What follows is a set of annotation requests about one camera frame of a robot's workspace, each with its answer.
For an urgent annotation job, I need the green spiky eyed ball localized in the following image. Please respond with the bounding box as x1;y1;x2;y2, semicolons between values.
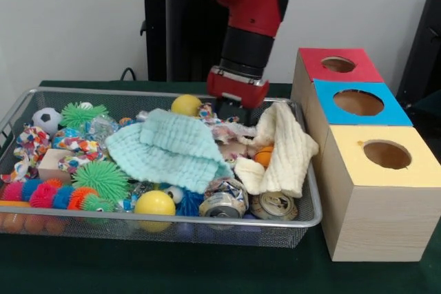
60;101;110;129

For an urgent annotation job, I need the wooden box with three holes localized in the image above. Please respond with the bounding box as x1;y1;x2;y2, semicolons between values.
290;47;441;262

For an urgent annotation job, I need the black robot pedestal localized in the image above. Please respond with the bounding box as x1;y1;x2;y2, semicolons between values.
133;0;230;83

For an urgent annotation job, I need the green covered side table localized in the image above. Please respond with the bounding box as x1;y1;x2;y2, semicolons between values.
409;87;441;112

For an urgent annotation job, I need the silver crushed can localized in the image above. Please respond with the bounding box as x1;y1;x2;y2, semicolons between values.
248;190;299;221

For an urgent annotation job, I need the blue spiky eyed toy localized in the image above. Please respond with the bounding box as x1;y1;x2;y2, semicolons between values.
161;185;206;218

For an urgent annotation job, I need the yellow ball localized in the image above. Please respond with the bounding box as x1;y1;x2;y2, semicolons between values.
134;190;176;233
171;94;203;118

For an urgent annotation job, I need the blue white crushed can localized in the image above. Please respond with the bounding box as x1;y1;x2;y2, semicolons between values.
198;178;249;219

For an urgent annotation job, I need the plain green spiky ball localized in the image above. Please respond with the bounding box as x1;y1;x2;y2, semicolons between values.
71;160;131;202

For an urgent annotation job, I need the clear mesh bin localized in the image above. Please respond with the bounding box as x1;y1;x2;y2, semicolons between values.
0;87;323;249

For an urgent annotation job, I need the orange toy basketball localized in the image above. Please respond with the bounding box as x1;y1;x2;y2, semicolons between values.
254;145;276;167

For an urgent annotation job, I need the cream knit cloth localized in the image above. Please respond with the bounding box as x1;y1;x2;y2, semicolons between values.
234;101;320;198

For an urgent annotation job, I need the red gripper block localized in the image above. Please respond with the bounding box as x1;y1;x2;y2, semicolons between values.
205;65;270;126

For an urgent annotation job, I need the light blue knit cloth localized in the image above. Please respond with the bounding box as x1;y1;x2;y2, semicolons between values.
105;107;235;194

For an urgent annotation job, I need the black cable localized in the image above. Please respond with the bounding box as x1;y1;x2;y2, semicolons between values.
119;65;138;83

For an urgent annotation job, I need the rainbow spiky caterpillar toy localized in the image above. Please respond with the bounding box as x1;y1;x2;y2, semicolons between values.
1;178;116;213

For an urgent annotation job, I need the small soccer ball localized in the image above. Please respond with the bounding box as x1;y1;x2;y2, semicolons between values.
31;107;63;136

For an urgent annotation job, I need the dark green table cloth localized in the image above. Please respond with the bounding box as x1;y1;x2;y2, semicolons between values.
0;80;441;294

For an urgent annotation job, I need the black upright panel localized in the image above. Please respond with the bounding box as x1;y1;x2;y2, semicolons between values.
396;0;441;102

